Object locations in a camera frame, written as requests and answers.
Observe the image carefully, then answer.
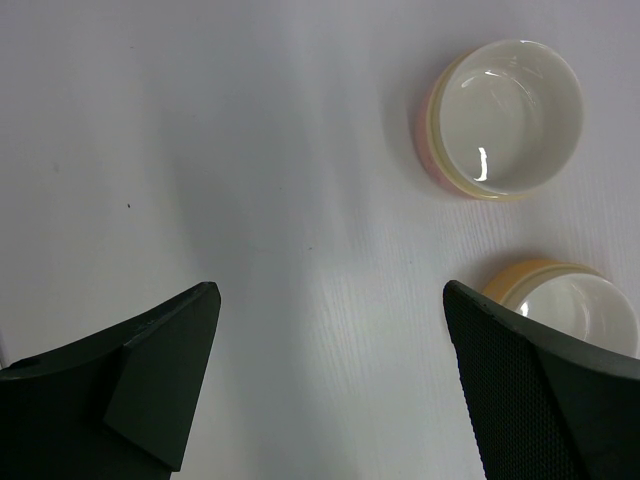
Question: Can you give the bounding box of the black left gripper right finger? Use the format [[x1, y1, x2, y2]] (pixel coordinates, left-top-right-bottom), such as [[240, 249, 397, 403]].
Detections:
[[443, 280, 639, 479]]

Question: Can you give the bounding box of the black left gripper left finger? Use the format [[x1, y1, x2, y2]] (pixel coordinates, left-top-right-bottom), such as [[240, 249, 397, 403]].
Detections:
[[1, 282, 221, 479]]

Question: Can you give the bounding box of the orange lunch box bowl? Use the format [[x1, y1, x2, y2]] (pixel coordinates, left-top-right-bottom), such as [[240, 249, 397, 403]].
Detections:
[[483, 259, 639, 358]]

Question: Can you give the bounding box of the pink lunch box bowl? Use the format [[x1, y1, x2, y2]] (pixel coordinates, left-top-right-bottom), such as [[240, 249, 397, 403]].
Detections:
[[413, 39, 584, 202]]

